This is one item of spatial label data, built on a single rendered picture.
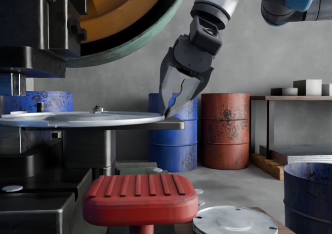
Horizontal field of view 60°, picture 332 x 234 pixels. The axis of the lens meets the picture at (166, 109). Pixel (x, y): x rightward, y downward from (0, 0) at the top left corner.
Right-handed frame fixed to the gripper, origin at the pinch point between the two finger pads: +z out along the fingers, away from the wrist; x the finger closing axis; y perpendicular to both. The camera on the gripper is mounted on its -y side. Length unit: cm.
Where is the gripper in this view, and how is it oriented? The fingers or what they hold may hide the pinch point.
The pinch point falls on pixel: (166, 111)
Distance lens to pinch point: 51.4
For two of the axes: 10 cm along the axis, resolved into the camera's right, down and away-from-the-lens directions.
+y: -1.2, -0.4, 9.9
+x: -9.0, -4.2, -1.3
